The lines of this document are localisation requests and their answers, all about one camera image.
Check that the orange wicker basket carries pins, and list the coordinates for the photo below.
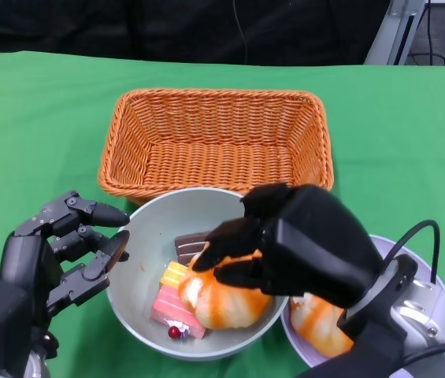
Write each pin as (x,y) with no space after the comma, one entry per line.
(214,157)

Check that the grey-green round bowl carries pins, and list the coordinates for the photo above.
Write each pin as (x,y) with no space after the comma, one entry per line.
(155,220)

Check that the green tablecloth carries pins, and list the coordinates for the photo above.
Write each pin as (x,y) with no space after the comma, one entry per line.
(383,157)

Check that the black backdrop cloth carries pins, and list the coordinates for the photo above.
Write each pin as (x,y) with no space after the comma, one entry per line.
(127,27)

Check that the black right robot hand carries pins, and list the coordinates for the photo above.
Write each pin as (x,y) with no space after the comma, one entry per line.
(316,244)

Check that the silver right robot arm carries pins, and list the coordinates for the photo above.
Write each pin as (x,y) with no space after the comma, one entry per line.
(431,319)

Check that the yellow layered cake slice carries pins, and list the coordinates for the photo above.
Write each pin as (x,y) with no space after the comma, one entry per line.
(173,275)

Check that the grey metal frame post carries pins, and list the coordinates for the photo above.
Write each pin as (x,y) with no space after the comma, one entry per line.
(393,35)

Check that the chocolate cake slice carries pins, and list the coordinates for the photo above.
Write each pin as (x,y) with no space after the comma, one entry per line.
(188,246)

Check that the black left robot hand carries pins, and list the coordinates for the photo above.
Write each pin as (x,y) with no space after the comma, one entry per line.
(25,260)

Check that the pink layered cake slice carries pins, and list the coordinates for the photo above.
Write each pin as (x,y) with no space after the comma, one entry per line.
(175,307)

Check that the pale lavender round plate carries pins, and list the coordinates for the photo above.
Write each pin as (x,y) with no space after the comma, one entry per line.
(419,267)

